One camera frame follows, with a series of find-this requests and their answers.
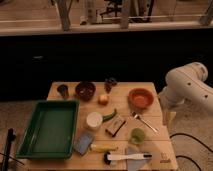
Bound small yellow-red apple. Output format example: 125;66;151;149
98;94;109;105

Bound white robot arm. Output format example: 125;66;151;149
159;62;213;114

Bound white paper cup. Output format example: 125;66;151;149
86;112;103;130

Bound small dark cup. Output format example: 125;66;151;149
57;84;69;99

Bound dark brown bowl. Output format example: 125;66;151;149
75;81;96;101

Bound green chili pepper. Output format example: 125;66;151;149
103;109;117;122

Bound orange plastic bowl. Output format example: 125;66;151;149
128;88;154;109

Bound brown rectangular box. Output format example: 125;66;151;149
105;116;126;137

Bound yellow banana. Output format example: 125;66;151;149
90;144;118;152

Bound blue sponge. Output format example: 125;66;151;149
74;132;94;155

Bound green plastic tray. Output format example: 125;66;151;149
16;100;79;159

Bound white black-bristled brush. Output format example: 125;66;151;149
104;152;152;165

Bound grey folded cloth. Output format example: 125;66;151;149
125;147;152;171

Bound black tripod stand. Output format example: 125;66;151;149
0;128;22;171

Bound black floor cable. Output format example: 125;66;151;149
169;132;213;171

